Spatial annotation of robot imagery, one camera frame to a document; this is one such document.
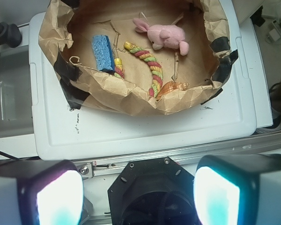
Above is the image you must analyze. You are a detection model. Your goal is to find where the pink plush bunny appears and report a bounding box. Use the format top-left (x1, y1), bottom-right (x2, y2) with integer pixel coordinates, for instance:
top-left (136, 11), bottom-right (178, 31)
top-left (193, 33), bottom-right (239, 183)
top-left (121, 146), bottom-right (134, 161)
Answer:
top-left (133, 18), bottom-right (189, 56)

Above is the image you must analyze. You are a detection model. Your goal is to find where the crumpled brown paper liner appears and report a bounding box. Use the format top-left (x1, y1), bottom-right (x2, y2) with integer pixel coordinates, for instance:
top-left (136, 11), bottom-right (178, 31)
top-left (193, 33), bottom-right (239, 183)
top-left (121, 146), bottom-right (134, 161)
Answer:
top-left (39, 0), bottom-right (238, 116)

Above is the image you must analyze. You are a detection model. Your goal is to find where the black octagonal mount plate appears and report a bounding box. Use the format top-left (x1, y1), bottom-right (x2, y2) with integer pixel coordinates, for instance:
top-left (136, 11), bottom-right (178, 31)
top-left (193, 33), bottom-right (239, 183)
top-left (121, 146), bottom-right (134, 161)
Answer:
top-left (108, 157), bottom-right (201, 225)

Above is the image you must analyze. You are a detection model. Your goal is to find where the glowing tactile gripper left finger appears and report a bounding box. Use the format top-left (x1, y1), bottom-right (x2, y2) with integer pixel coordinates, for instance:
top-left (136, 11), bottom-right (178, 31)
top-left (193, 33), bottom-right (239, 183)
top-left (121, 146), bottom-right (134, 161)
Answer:
top-left (0, 159), bottom-right (84, 225)

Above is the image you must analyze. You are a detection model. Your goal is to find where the colourful twisted rope toy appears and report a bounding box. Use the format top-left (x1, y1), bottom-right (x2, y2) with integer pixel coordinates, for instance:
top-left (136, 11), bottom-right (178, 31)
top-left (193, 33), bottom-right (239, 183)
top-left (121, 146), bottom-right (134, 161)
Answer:
top-left (112, 42), bottom-right (163, 98)

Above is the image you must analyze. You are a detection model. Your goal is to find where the white power adapter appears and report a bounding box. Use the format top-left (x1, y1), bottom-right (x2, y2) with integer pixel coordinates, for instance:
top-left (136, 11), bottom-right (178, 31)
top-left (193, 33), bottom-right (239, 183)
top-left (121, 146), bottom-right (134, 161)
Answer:
top-left (266, 20), bottom-right (281, 44)

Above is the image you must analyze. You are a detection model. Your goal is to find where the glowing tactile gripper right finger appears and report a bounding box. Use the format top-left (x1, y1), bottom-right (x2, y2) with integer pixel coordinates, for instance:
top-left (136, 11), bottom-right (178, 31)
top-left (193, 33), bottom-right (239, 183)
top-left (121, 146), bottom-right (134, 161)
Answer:
top-left (193, 153), bottom-right (281, 225)

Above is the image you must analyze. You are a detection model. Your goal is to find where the white plastic bin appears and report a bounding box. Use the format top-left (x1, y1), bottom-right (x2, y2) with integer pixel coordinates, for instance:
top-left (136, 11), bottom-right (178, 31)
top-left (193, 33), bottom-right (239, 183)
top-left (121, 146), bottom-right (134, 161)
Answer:
top-left (29, 0), bottom-right (257, 160)

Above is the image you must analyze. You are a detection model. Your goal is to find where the orange plaid toy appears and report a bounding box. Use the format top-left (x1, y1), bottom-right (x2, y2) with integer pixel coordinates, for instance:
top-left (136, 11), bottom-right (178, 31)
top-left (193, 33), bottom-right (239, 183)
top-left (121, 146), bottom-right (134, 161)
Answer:
top-left (156, 81), bottom-right (189, 101)

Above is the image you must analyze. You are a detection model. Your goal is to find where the blue sponge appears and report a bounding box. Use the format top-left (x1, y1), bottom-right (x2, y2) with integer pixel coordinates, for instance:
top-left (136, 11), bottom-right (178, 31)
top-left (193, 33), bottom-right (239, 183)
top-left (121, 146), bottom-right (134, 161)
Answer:
top-left (92, 35), bottom-right (115, 73)

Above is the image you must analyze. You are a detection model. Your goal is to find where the black cable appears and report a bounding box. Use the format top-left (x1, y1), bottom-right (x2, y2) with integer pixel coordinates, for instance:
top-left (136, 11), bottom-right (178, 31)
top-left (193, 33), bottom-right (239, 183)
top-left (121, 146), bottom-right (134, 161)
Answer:
top-left (0, 149), bottom-right (42, 161)

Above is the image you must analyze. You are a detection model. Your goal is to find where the black clamp knob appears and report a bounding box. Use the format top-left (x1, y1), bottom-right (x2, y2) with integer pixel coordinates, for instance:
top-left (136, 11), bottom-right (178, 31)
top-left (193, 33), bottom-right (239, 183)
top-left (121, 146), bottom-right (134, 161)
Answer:
top-left (0, 22), bottom-right (22, 48)

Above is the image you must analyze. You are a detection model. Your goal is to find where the aluminium extrusion rail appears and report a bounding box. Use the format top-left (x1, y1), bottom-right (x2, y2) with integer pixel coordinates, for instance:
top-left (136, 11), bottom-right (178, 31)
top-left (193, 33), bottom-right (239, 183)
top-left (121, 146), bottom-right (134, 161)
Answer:
top-left (74, 130), bottom-right (281, 179)

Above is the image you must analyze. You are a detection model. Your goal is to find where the clear plastic container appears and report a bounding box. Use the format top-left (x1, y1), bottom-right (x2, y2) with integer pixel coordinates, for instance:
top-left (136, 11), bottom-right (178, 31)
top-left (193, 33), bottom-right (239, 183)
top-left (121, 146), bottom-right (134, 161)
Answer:
top-left (0, 63), bottom-right (34, 138)

